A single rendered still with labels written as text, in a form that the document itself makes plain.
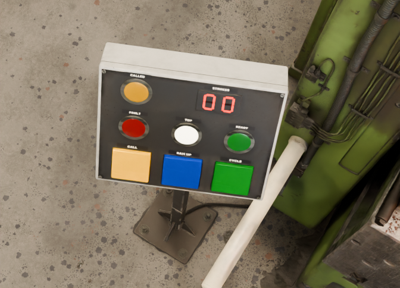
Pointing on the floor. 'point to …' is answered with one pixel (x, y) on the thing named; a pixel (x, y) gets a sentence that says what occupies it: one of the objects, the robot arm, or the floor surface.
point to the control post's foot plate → (158, 237)
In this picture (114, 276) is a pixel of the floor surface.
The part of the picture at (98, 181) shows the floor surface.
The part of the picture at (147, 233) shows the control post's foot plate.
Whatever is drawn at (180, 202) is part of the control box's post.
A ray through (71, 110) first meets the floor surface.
